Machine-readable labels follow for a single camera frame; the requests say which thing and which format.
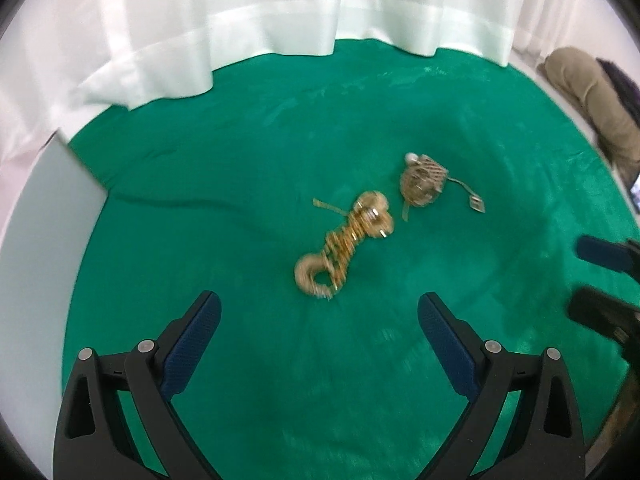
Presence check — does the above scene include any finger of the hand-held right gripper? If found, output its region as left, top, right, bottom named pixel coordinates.
left=568, top=286, right=640, bottom=348
left=575, top=235, right=640, bottom=278

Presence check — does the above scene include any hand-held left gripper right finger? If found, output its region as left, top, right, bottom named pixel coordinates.
left=417, top=292, right=586, bottom=480

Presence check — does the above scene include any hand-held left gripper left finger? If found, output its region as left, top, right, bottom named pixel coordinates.
left=52, top=290, right=223, bottom=480

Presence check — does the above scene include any gold chain jewelry tangle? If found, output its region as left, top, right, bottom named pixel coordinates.
left=294, top=190, right=396, bottom=302

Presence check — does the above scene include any gold mesh pendant cluster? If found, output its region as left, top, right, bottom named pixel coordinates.
left=399, top=152, right=487, bottom=222

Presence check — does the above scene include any brown cloth bundle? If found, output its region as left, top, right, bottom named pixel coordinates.
left=537, top=46, right=640, bottom=186

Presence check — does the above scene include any dark fuzzy cloth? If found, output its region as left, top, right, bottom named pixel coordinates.
left=597, top=57, right=640, bottom=121

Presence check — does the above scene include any green cloth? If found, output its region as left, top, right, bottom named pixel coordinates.
left=60, top=37, right=631, bottom=480

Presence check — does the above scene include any white curtain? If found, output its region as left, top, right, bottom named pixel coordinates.
left=0, top=0, right=601, bottom=126

